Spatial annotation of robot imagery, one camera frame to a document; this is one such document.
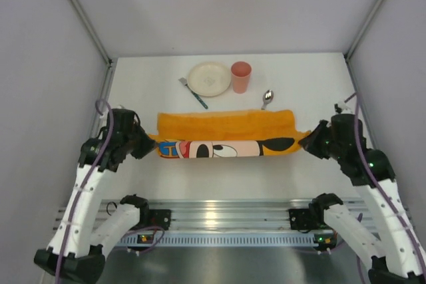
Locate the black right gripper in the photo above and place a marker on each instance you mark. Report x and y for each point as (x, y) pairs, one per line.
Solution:
(319, 139)

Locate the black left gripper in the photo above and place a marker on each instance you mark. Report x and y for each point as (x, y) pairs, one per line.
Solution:
(138, 141)

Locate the orange cartoon print cloth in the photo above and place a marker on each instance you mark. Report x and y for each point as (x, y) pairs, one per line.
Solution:
(244, 133)

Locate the spoon with teal handle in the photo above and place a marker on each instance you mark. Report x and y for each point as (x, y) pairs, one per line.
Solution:
(267, 98)

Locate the fork with teal handle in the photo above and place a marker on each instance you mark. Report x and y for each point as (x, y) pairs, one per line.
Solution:
(184, 82)

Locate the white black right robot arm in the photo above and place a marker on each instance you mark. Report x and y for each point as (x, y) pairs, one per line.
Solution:
(393, 254)

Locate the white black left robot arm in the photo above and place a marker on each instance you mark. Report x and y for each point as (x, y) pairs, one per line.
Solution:
(78, 250)

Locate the cream round plate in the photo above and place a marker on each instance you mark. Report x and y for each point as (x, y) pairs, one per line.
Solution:
(209, 79)

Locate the pink plastic cup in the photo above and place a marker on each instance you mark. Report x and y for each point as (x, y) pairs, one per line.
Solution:
(241, 72)

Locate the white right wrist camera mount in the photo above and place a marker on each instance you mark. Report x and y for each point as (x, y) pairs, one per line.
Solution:
(343, 107)

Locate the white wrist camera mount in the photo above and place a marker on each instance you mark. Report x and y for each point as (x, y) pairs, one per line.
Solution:
(343, 107)
(104, 115)

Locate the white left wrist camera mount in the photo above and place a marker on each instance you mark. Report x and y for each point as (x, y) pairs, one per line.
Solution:
(104, 115)

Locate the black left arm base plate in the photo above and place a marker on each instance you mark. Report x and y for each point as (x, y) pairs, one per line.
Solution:
(159, 218)

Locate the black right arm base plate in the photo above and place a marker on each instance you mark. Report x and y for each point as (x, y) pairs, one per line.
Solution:
(302, 220)

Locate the right aluminium frame post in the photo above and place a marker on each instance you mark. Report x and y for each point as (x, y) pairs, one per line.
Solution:
(364, 28)

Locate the aluminium frame post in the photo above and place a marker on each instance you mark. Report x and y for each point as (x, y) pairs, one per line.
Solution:
(91, 32)
(364, 28)

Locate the aluminium mounting rail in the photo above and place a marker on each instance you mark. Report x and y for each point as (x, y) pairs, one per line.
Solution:
(229, 215)

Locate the perforated grey cable duct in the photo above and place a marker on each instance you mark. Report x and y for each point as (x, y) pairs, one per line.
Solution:
(170, 239)

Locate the left aluminium frame post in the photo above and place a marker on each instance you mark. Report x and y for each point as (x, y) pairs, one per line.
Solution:
(91, 32)

